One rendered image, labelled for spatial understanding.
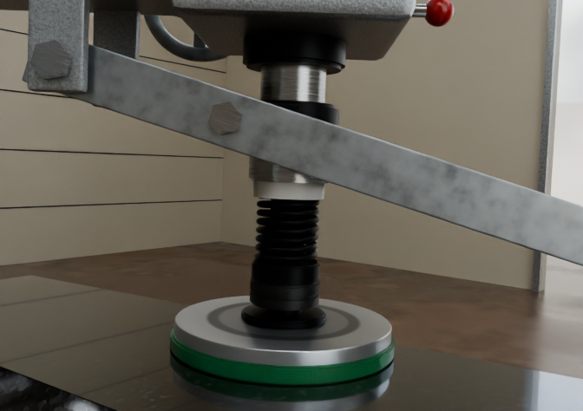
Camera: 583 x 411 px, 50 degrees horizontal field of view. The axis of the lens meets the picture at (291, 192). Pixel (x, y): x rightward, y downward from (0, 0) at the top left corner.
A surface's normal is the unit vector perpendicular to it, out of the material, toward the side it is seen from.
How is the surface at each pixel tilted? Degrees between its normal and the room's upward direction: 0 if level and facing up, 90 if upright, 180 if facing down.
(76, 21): 90
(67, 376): 0
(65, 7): 90
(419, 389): 0
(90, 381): 0
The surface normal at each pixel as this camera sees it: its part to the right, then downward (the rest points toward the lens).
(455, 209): -0.04, 0.05
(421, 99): -0.62, 0.02
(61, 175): 0.79, 0.07
